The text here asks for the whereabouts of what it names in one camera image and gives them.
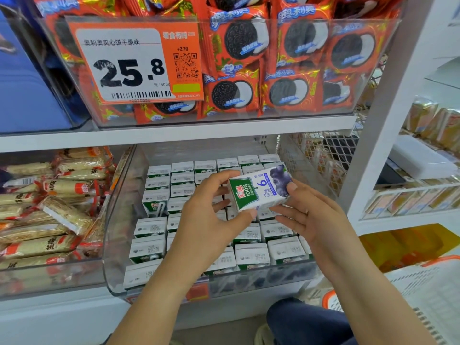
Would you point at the person's right hand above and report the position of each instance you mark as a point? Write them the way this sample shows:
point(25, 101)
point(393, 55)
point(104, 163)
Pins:
point(313, 219)

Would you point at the person's left hand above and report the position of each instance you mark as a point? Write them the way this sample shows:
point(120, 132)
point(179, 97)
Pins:
point(201, 233)

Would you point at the rows of white juice cartons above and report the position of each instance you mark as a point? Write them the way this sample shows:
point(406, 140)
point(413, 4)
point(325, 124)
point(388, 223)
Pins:
point(158, 204)

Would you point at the blueberry juice carton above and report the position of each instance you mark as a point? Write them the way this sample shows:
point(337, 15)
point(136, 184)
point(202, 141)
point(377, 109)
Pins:
point(259, 187)

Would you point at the person's left forearm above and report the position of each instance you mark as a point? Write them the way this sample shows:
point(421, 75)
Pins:
point(147, 316)

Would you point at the person's right forearm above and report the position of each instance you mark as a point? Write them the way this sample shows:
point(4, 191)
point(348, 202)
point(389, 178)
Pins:
point(384, 302)

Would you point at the person's blue jeans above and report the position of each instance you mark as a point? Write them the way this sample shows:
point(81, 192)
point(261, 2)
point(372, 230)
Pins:
point(309, 323)

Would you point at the person's left white shoe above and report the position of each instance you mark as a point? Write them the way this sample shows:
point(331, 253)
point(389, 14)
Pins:
point(172, 341)

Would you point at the person's white shoe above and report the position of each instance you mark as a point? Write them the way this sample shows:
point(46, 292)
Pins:
point(264, 334)
point(172, 341)

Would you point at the person's right white shoe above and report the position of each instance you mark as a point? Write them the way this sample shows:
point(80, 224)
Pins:
point(264, 334)

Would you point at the small orange price tag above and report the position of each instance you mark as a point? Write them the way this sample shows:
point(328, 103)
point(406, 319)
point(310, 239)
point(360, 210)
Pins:
point(198, 289)

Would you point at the clear plastic display bin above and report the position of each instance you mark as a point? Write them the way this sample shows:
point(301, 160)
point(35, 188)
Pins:
point(47, 276)
point(118, 269)

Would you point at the yellow orange snack packet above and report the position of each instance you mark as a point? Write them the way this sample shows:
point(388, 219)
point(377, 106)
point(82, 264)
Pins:
point(410, 248)

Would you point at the white flat box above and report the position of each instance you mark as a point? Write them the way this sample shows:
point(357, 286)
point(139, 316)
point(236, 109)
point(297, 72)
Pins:
point(420, 156)

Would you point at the pile of yellow wafer bars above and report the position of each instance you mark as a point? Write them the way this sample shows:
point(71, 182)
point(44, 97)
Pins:
point(47, 208)

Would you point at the stack of red cookie packets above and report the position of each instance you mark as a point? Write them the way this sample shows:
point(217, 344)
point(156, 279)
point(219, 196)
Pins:
point(287, 57)

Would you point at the large white orange price tag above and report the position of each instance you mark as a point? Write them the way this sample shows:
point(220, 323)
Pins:
point(126, 64)

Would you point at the blue cardboard display box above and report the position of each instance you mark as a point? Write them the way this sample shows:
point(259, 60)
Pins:
point(32, 75)

